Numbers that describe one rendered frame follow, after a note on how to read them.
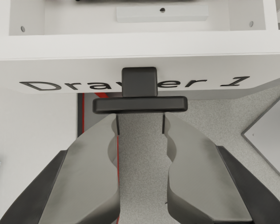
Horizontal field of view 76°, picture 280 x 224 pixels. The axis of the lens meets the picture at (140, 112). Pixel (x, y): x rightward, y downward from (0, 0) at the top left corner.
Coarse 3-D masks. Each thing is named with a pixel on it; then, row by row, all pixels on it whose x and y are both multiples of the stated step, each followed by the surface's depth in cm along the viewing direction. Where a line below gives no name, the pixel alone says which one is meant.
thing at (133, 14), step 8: (120, 8) 21; (128, 8) 21; (136, 8) 21; (144, 8) 21; (152, 8) 21; (160, 8) 21; (168, 8) 21; (176, 8) 21; (184, 8) 21; (192, 8) 21; (200, 8) 21; (120, 16) 21; (128, 16) 21; (136, 16) 21; (144, 16) 21; (152, 16) 21; (160, 16) 21; (168, 16) 21; (176, 16) 21; (184, 16) 21; (192, 16) 21; (200, 16) 21
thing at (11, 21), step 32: (0, 0) 16; (32, 0) 20; (64, 0) 22; (96, 0) 22; (128, 0) 22; (160, 0) 22; (192, 0) 22; (224, 0) 22; (256, 0) 17; (0, 32) 16; (32, 32) 19; (64, 32) 22; (96, 32) 22; (128, 32) 22
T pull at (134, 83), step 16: (128, 80) 14; (144, 80) 14; (128, 96) 14; (144, 96) 14; (160, 96) 14; (176, 96) 14; (96, 112) 14; (112, 112) 14; (128, 112) 14; (144, 112) 14; (160, 112) 14
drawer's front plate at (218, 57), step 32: (160, 32) 12; (192, 32) 12; (224, 32) 12; (256, 32) 12; (0, 64) 13; (32, 64) 13; (64, 64) 13; (96, 64) 13; (128, 64) 14; (160, 64) 14; (192, 64) 14; (224, 64) 14; (256, 64) 14
